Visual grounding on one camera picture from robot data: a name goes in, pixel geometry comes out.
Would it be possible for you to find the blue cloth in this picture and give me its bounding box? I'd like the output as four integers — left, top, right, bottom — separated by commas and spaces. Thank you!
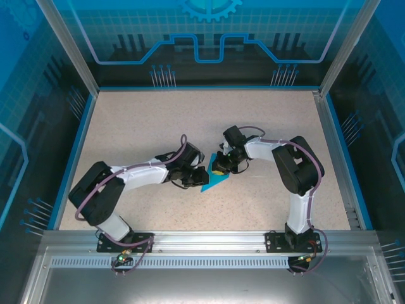
201, 153, 231, 193

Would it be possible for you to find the grey metal sheet panel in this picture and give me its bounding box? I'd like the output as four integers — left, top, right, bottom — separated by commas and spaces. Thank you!
18, 246, 396, 304

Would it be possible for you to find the blue edge strip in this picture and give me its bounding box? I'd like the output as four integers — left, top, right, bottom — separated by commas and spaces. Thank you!
325, 93, 375, 231
46, 92, 98, 231

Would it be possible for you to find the aluminium mounting rail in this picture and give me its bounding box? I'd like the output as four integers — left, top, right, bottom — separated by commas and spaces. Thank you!
42, 230, 378, 255

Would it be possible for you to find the slotted metal cable duct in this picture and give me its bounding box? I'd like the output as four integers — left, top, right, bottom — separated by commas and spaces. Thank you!
49, 256, 294, 270

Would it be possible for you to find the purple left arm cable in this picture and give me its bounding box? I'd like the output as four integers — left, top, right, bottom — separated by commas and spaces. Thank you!
75, 134, 188, 276

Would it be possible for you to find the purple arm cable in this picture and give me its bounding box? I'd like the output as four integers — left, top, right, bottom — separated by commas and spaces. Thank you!
237, 125, 328, 276
75, 134, 188, 276

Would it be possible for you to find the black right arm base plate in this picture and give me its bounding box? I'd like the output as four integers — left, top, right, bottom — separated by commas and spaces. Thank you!
265, 231, 321, 253

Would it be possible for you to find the aluminium side rail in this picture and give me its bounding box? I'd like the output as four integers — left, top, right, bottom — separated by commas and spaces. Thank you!
311, 90, 363, 231

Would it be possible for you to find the left cable connector with light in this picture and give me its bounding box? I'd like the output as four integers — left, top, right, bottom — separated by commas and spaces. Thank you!
114, 248, 140, 266

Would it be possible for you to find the cable connector with light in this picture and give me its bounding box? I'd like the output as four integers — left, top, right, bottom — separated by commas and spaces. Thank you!
114, 248, 140, 266
296, 251, 319, 264

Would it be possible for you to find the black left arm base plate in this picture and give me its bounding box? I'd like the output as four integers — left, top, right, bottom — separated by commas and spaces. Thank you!
97, 232, 156, 253

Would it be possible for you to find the right cable connector with light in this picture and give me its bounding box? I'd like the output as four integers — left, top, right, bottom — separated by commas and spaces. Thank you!
296, 251, 319, 264

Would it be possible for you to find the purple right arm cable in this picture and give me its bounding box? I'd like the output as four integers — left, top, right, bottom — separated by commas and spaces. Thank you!
237, 125, 328, 276

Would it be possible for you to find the aluminium frame post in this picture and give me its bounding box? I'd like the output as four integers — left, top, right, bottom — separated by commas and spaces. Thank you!
35, 0, 101, 96
318, 0, 385, 96

